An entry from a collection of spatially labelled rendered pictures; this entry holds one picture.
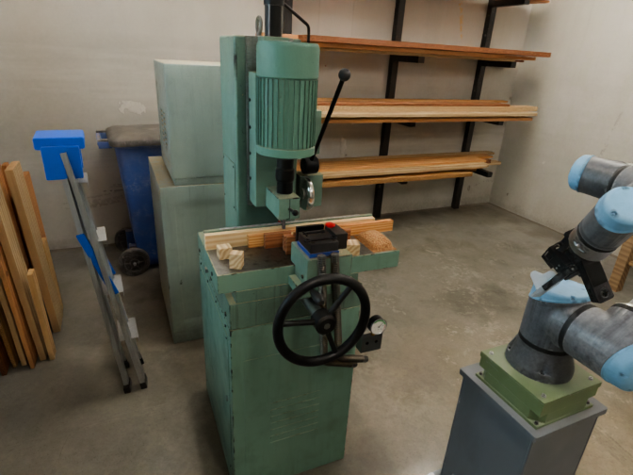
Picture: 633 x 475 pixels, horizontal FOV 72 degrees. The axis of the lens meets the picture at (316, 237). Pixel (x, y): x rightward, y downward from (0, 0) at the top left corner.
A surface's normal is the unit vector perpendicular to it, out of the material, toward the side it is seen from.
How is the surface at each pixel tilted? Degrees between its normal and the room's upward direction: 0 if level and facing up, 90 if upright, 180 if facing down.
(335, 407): 90
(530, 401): 90
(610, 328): 34
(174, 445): 0
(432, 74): 90
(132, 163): 95
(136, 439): 0
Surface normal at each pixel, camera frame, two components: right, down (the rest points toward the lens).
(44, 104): 0.40, 0.38
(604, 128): -0.91, 0.11
